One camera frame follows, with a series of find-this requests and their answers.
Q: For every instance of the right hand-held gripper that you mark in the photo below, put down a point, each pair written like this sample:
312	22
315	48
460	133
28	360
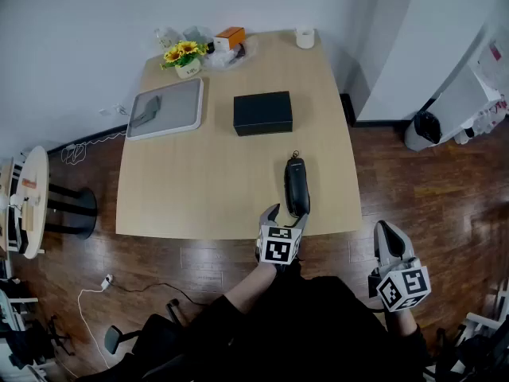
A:
403	289

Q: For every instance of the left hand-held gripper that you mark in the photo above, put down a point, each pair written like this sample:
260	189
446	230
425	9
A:
278	249

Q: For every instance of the black desk telephone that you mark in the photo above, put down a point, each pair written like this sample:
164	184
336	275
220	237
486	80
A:
297	185

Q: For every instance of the person's right forearm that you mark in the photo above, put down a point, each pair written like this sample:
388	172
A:
401	322

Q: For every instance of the person's left forearm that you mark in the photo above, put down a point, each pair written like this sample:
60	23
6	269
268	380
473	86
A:
250	289

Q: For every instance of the black rectangular box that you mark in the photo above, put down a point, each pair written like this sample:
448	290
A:
262	111

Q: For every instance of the person's black clothing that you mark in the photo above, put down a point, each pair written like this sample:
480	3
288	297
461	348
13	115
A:
302	332

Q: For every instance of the bin with black bag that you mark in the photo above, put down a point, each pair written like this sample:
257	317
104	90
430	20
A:
424	131

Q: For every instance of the white tray with grey inlay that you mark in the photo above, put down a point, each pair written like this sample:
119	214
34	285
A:
179	107

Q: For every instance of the white leaning board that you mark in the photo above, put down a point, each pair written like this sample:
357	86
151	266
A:
465	106

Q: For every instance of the clear plastic bag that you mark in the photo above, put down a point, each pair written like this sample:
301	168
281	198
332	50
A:
230	56

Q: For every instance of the black office chair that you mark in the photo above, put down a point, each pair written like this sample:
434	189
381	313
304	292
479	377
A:
151	340

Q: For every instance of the orange and white box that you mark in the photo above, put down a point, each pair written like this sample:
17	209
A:
228	38

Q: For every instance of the sunflowers in white pot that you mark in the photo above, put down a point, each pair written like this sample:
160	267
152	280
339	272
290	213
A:
183	58

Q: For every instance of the clear glass jar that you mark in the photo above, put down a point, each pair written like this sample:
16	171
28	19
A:
166	39

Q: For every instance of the round wooden side table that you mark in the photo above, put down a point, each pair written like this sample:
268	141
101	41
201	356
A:
36	201

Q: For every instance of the white wall socket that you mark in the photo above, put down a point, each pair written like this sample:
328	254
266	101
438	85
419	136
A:
115	110

